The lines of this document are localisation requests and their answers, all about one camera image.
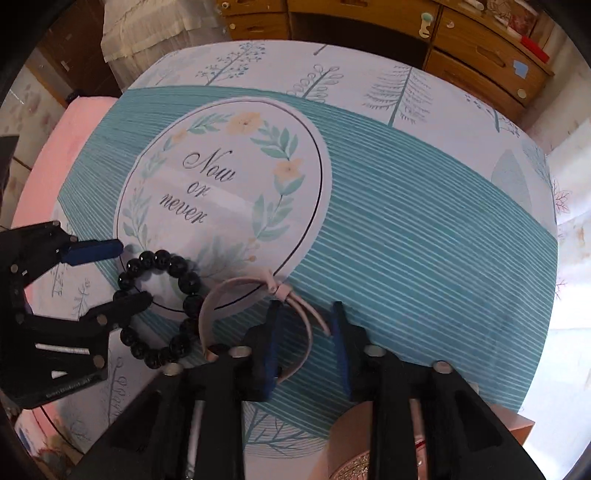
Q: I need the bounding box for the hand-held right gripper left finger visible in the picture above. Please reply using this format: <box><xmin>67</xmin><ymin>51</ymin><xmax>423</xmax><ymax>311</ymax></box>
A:
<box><xmin>81</xmin><ymin>302</ymin><xmax>289</xmax><ymax>480</ymax></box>

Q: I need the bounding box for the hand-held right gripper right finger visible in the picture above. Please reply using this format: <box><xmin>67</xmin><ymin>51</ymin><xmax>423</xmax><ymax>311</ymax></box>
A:
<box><xmin>328</xmin><ymin>301</ymin><xmax>548</xmax><ymax>480</ymax></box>

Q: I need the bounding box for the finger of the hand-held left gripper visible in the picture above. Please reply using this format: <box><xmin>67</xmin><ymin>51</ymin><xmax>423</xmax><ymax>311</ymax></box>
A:
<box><xmin>0</xmin><ymin>222</ymin><xmax>124</xmax><ymax>301</ymax></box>
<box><xmin>0</xmin><ymin>293</ymin><xmax>154</xmax><ymax>342</ymax></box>

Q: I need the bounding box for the black bead bracelet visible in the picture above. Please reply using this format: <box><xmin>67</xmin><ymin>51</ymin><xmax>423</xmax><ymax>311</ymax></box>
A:
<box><xmin>115</xmin><ymin>249</ymin><xmax>206</xmax><ymax>370</ymax></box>

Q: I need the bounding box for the beige strap bracelet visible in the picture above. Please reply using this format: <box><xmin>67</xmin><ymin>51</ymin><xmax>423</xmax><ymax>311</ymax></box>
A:
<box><xmin>202</xmin><ymin>270</ymin><xmax>332</xmax><ymax>384</ymax></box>

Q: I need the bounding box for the round pink jewelry box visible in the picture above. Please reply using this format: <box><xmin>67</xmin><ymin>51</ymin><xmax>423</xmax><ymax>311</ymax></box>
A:
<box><xmin>308</xmin><ymin>401</ymin><xmax>535</xmax><ymax>480</ymax></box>

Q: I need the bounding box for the pink bed sheet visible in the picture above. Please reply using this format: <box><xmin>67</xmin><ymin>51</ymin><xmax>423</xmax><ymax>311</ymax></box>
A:
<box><xmin>9</xmin><ymin>96</ymin><xmax>122</xmax><ymax>232</ymax></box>

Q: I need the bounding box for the teal printed tablecloth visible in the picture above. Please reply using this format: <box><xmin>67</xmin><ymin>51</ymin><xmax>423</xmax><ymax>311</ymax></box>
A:
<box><xmin>55</xmin><ymin>41</ymin><xmax>560</xmax><ymax>460</ymax></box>

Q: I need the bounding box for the white lace cloth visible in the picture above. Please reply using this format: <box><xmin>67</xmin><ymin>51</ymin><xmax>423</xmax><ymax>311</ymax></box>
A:
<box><xmin>100</xmin><ymin>0</ymin><xmax>228</xmax><ymax>89</ymax></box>

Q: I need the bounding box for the wooden drawer cabinet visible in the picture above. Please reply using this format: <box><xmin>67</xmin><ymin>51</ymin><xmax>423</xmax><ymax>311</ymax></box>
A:
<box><xmin>217</xmin><ymin>0</ymin><xmax>556</xmax><ymax>121</ymax></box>

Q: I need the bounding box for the red flat box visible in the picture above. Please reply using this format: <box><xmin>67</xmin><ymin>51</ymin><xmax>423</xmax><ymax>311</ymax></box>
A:
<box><xmin>521</xmin><ymin>37</ymin><xmax>551</xmax><ymax>64</ymax></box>

